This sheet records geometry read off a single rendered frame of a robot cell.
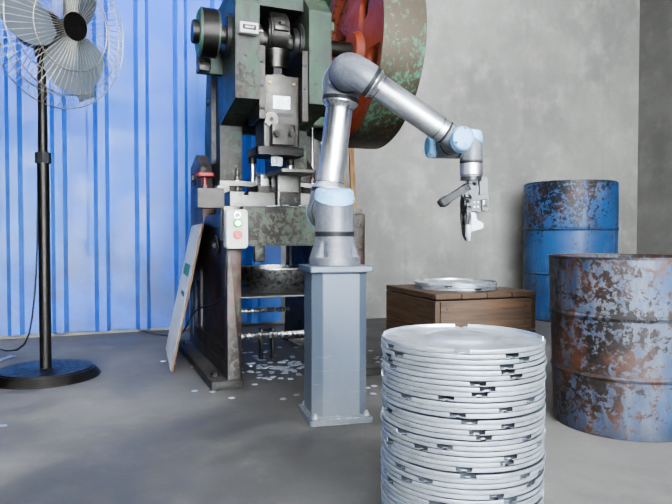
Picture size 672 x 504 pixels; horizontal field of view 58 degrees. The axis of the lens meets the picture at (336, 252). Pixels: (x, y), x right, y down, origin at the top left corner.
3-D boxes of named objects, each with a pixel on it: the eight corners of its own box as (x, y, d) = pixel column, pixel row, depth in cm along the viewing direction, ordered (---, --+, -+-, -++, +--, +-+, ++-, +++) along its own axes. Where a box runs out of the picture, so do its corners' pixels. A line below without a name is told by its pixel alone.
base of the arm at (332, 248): (366, 265, 175) (366, 231, 174) (315, 266, 171) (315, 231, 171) (352, 263, 189) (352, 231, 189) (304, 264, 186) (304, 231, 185)
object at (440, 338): (534, 329, 122) (534, 325, 122) (557, 358, 94) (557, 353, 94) (391, 325, 128) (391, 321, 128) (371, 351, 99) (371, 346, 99)
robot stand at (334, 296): (373, 422, 174) (373, 266, 173) (310, 427, 170) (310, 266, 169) (355, 404, 193) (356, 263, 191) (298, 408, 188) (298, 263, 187)
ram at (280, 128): (303, 146, 240) (303, 71, 239) (266, 144, 234) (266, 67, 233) (289, 152, 256) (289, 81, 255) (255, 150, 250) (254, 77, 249)
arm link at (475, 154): (453, 132, 204) (477, 132, 206) (453, 164, 205) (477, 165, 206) (462, 127, 196) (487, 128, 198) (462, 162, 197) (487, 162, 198)
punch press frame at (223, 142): (347, 333, 235) (348, -17, 232) (238, 340, 219) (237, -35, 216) (286, 310, 309) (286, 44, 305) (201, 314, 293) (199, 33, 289)
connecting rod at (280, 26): (297, 94, 241) (297, 6, 240) (267, 91, 236) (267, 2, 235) (282, 104, 260) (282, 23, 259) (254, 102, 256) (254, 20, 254)
